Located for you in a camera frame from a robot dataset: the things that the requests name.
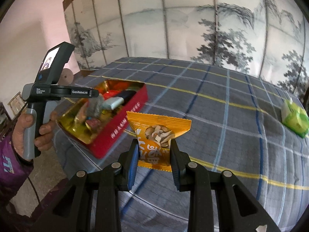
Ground person's left hand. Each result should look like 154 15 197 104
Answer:
11 110 59 159

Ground orange snack bag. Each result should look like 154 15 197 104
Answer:
127 111 192 172

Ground red gold-lettered snack pack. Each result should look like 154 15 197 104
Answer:
103 90 121 100

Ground folded wooden chair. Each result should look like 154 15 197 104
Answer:
7 92 25 117

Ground round grey stone disc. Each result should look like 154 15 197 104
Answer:
58 68 74 86

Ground clear bag orange puffs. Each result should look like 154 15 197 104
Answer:
74 103 88 125

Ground painted folding screen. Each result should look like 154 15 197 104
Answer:
63 0 308 99

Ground green tissue pack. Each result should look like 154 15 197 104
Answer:
281 100 309 138

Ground grey plaid tablecloth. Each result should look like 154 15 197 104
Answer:
51 56 309 232

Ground navy and pale blue pack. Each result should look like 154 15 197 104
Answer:
102 90 136 110

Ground black cable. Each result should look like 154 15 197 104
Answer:
14 154 42 206

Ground purple sleeve forearm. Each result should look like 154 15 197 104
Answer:
0 135 34 204

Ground yellow-ended brown candy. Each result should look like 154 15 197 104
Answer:
85 118 102 130

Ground red toffee tin gold interior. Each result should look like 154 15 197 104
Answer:
58 79 148 159

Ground silver red foil snack pack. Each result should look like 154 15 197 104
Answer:
86 94 104 118

